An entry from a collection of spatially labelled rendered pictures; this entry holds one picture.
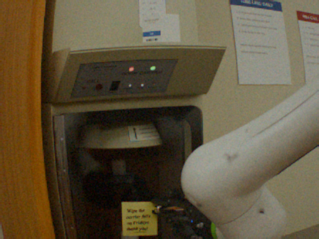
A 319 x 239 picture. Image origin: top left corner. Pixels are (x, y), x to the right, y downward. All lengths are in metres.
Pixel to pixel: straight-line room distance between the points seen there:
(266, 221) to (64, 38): 0.57
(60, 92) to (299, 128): 0.53
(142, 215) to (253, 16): 0.86
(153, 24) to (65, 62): 0.20
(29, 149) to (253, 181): 0.44
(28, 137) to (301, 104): 0.54
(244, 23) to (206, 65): 0.68
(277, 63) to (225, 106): 0.24
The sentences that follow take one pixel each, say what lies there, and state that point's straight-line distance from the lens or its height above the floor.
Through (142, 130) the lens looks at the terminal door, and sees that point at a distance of 1.49.
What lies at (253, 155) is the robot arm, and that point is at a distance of 1.06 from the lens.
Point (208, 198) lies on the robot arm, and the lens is 1.09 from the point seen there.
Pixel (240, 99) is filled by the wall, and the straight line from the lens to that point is 2.11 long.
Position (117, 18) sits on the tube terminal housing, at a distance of 1.49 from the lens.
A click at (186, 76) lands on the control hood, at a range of 1.47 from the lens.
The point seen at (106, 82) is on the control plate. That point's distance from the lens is 1.41.
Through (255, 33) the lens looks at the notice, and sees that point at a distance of 2.15.
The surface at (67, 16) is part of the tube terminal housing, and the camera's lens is 1.45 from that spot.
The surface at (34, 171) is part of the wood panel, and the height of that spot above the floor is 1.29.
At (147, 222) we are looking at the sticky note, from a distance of 1.51.
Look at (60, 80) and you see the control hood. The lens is 1.37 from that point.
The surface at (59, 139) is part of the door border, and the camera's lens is 1.43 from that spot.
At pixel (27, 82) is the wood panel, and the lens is 1.33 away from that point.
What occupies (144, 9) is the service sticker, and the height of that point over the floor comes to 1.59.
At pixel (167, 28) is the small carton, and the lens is 1.44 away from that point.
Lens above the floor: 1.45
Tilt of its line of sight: 3 degrees down
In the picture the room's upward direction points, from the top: 2 degrees counter-clockwise
